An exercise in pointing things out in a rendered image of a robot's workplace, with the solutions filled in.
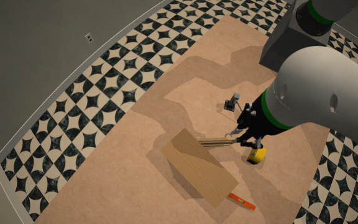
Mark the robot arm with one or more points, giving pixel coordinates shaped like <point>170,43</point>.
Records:
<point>315,84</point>

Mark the yellow tape measure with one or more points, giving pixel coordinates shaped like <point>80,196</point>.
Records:
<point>256,156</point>

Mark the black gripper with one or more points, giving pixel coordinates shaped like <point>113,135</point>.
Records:
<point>244,121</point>

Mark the grey post with hook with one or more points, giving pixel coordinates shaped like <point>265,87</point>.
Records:
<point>230,104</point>

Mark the orange spirit level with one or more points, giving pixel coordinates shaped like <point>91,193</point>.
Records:
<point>240,200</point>

